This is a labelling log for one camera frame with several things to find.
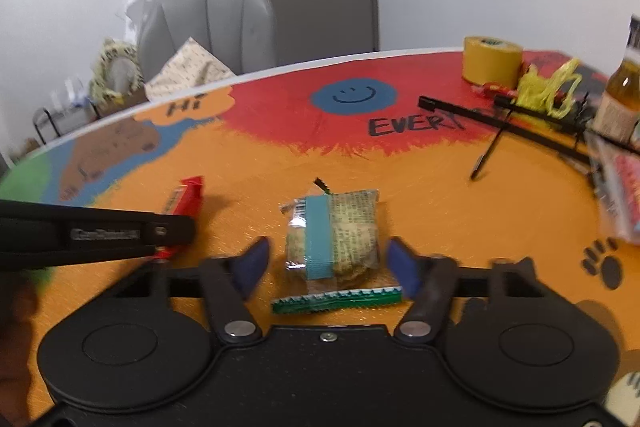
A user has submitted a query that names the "red candy bar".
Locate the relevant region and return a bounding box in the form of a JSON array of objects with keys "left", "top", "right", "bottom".
[{"left": 154, "top": 176, "right": 204, "bottom": 262}]

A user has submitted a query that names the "green teal cookie packet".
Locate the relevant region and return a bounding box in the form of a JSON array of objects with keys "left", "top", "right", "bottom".
[{"left": 271, "top": 179, "right": 402, "bottom": 315}]

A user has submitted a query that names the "person's left hand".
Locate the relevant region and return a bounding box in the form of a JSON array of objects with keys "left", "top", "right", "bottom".
[{"left": 1, "top": 269, "right": 52, "bottom": 426}]

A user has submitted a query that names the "small cardboard box SF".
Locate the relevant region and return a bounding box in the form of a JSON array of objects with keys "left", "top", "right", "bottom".
[{"left": 96, "top": 89, "right": 148, "bottom": 118}]

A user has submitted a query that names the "red packet in zip bag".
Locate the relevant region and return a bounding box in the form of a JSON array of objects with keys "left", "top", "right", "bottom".
[{"left": 586, "top": 131, "right": 639, "bottom": 245}]

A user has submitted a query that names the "panda print neck pillow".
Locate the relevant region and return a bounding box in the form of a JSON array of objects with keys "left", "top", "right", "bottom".
[{"left": 89, "top": 38, "right": 143, "bottom": 105}]

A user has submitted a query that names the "black wiper blade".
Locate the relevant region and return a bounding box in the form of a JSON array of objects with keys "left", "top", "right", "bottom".
[
  {"left": 418, "top": 95, "right": 603, "bottom": 181},
  {"left": 491, "top": 95, "right": 640, "bottom": 158}
]

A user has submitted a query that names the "dotted cream cushion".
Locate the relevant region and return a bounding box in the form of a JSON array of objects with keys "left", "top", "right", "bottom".
[{"left": 144, "top": 38, "right": 235, "bottom": 102}]

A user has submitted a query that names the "colourful cartoon table mat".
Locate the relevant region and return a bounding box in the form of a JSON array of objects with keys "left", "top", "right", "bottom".
[{"left": 0, "top": 48, "right": 640, "bottom": 423}]

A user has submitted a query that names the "amber liquor bottle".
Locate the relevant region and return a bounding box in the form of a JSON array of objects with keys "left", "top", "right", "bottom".
[{"left": 592, "top": 15, "right": 640, "bottom": 145}]

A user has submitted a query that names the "yellow tape roll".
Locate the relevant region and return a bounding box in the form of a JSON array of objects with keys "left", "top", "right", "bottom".
[{"left": 462, "top": 36, "right": 523, "bottom": 89}]

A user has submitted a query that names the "grey upholstered chair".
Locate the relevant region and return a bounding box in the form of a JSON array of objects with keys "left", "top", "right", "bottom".
[{"left": 137, "top": 0, "right": 278, "bottom": 81}]

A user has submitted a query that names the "black wire shelf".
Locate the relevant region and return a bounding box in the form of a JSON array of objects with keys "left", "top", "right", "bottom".
[{"left": 32, "top": 103, "right": 101, "bottom": 145}]

